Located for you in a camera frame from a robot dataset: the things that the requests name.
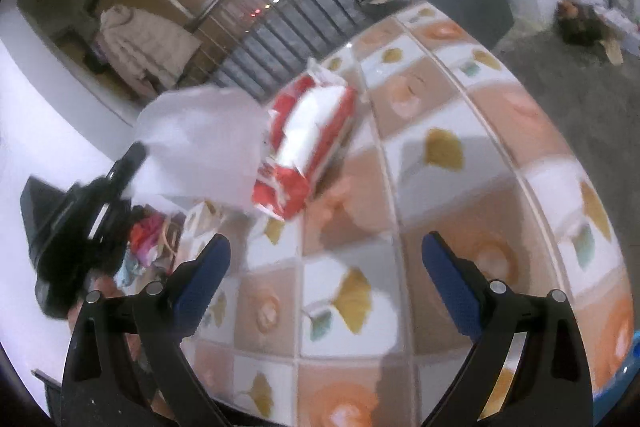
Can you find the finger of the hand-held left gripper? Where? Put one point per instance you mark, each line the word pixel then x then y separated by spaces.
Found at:
pixel 125 167

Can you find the red and white bag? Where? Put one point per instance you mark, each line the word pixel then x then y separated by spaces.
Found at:
pixel 305 142

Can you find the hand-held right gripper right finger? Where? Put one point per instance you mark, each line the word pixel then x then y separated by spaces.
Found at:
pixel 452 292

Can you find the white paper sheet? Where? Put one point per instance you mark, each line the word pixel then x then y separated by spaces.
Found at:
pixel 200 147

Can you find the dark box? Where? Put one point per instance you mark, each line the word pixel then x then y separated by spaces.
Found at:
pixel 580 27

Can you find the bag of pink red cloth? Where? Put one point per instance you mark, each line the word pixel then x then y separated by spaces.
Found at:
pixel 145 232

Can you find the beige puffer jacket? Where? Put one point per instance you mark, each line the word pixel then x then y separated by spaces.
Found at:
pixel 145 47

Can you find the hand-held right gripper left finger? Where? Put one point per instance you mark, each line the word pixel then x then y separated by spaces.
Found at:
pixel 200 292

